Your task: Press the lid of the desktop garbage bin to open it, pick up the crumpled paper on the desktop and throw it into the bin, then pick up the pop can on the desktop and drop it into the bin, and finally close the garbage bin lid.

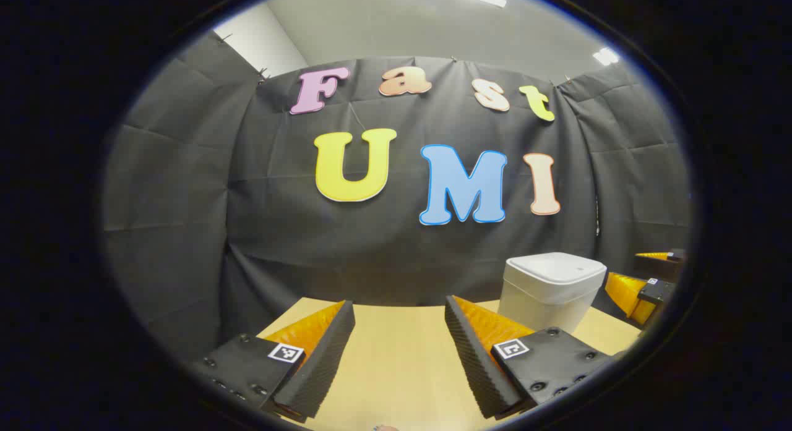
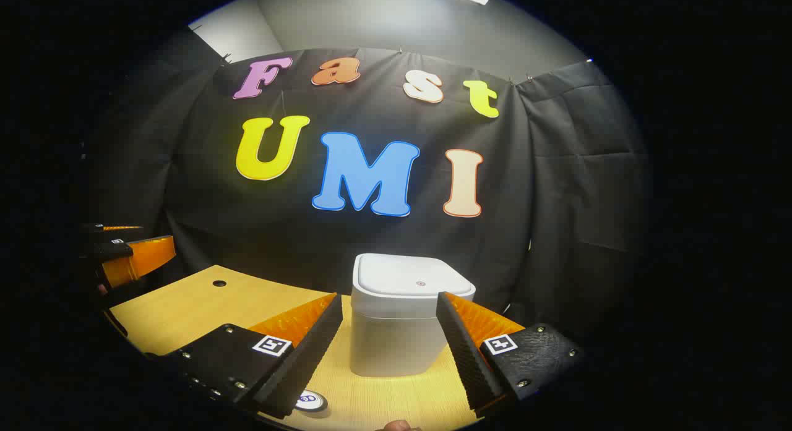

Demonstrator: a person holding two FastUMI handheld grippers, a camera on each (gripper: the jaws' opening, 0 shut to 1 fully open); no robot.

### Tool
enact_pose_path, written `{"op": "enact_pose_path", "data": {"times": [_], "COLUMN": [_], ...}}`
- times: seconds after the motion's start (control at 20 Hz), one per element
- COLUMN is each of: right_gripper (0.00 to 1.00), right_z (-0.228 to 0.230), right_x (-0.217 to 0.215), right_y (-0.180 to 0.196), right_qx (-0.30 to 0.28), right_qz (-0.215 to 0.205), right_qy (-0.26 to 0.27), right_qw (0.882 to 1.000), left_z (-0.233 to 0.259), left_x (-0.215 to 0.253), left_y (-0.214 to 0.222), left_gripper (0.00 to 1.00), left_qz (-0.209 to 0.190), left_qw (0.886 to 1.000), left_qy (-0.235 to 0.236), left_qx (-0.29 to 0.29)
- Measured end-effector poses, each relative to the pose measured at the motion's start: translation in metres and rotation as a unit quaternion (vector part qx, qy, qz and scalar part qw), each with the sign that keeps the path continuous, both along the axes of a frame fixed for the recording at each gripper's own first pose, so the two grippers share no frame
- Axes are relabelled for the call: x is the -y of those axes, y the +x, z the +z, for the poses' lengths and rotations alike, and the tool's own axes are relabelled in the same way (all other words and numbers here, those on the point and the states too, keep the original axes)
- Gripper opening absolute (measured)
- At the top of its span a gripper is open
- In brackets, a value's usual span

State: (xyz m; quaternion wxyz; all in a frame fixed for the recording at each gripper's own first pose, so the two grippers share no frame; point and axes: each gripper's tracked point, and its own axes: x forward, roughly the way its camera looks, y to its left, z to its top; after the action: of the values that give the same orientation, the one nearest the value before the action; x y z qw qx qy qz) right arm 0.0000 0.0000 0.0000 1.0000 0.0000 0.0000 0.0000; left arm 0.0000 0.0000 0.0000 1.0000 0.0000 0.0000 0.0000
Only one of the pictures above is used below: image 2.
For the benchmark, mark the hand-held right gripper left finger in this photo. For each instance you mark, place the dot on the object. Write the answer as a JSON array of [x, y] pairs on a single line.
[[309, 357]]

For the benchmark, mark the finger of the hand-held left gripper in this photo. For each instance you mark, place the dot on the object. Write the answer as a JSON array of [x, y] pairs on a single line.
[[111, 233], [139, 261]]

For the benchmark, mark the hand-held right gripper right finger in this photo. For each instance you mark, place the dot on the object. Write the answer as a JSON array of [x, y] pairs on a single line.
[[464, 357]]

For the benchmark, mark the silver pop can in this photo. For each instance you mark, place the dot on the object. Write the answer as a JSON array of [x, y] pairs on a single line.
[[311, 400]]

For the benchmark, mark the white desktop garbage bin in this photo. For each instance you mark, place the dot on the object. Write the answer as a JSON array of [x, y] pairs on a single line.
[[396, 320]]

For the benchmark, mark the wooden desktop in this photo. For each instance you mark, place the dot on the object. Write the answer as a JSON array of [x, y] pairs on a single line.
[[185, 313]]

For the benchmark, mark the black backdrop cloth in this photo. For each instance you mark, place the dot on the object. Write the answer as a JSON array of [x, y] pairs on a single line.
[[557, 202]]

